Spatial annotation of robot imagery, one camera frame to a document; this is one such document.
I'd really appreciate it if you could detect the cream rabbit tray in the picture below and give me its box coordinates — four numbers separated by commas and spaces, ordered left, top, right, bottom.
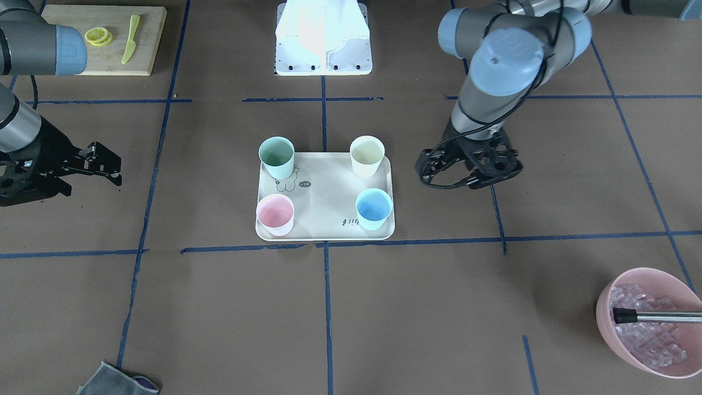
255, 153, 395, 242

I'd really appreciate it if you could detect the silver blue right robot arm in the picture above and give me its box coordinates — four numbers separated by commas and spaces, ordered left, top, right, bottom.
1, 1, 122, 207

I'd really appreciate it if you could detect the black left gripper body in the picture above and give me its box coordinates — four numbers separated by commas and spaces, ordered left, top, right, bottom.
439, 122, 523, 189

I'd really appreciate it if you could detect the yellow plastic knife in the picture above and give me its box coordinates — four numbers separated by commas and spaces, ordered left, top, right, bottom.
121, 14, 140, 64

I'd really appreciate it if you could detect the pink bowl with ice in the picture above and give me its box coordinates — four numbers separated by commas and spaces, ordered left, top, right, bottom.
595, 268, 701, 379

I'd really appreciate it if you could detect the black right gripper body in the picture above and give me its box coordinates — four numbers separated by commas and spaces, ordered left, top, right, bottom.
1, 118, 86, 207

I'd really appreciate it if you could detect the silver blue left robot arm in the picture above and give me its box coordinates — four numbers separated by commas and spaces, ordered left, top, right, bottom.
415, 1, 700, 190

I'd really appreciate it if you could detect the pink cup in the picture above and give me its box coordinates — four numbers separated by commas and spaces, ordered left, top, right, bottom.
256, 194, 295, 236

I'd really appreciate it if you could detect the yellow lemon slice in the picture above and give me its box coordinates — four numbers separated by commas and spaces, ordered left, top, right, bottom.
83, 26, 114, 47

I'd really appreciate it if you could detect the grey cloth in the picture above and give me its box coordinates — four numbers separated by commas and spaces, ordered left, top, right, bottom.
76, 362, 160, 394

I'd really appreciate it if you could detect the green cup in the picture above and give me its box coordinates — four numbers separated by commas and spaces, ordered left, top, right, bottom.
258, 137, 295, 180

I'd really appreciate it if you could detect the cream yellow cup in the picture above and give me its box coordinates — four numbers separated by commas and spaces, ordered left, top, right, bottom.
349, 136, 386, 178

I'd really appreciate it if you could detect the light blue cup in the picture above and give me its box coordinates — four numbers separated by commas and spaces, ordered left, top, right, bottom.
354, 188, 393, 231

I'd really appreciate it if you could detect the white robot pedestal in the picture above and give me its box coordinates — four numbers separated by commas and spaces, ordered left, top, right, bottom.
274, 1, 373, 76

